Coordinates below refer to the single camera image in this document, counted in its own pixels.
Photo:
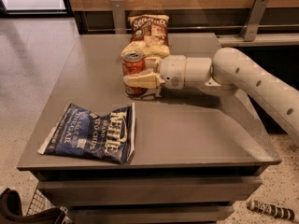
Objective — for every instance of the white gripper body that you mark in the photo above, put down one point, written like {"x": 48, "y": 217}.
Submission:
{"x": 172, "y": 69}

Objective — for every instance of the black patterned tube on floor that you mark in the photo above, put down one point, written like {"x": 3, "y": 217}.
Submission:
{"x": 272, "y": 210}

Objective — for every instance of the red coke can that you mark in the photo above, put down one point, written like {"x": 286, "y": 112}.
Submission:
{"x": 133, "y": 63}

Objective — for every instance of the blue kettle chips bag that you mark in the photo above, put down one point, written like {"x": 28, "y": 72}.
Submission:
{"x": 82, "y": 133}

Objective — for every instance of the black chair with wire basket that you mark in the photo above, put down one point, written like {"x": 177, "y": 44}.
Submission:
{"x": 11, "y": 211}

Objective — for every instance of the brown sea salt chips bag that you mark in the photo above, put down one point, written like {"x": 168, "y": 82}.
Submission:
{"x": 149, "y": 35}

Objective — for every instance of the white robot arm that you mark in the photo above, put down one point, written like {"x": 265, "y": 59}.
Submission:
{"x": 228, "y": 71}

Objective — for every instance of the grey drawer cabinet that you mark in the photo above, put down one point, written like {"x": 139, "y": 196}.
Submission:
{"x": 195, "y": 155}

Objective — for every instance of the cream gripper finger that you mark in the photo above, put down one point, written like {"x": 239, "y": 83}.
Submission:
{"x": 152, "y": 62}
{"x": 146, "y": 79}

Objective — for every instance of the right metal wall bracket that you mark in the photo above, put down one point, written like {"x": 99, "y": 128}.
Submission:
{"x": 250, "y": 29}

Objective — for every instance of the metal wall bracket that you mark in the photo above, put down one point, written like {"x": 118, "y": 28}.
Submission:
{"x": 118, "y": 14}
{"x": 250, "y": 29}

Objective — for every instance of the left metal wall bracket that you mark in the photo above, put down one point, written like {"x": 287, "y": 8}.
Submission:
{"x": 118, "y": 14}

